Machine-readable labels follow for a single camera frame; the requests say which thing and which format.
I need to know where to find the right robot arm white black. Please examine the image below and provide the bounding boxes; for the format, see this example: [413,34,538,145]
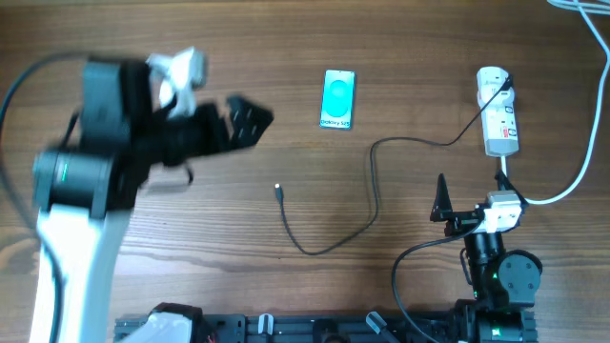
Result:
[391,171,543,342]

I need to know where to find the white power strip socket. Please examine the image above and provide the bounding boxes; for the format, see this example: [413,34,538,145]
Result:
[480,96,519,157]

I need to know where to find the black USB charging cable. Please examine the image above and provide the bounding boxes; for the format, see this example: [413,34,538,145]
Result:
[274,75,514,256]

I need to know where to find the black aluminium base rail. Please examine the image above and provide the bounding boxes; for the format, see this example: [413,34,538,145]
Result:
[112,312,539,343]

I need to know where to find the white power strip cord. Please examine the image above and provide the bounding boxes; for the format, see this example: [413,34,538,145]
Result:
[499,0,610,206]

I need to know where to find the white USB charger adapter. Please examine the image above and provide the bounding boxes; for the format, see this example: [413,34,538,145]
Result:
[477,66,515,108]

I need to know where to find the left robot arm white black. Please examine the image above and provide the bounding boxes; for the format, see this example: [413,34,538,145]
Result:
[2,49,274,342]

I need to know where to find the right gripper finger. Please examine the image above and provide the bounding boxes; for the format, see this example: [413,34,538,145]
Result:
[430,173,453,222]
[495,170,528,206]

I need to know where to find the turquoise Galaxy S25 smartphone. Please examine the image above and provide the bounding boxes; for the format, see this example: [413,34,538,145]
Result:
[319,70,356,130]

